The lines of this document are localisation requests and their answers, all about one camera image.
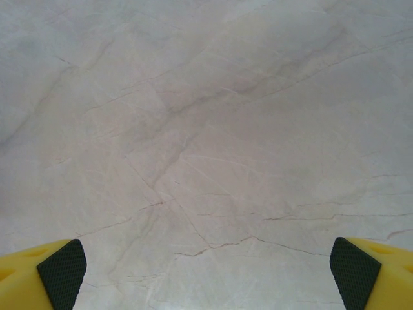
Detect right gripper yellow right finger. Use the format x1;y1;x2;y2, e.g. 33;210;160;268
329;236;413;310

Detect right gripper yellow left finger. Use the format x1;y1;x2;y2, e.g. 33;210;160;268
0;238;88;310

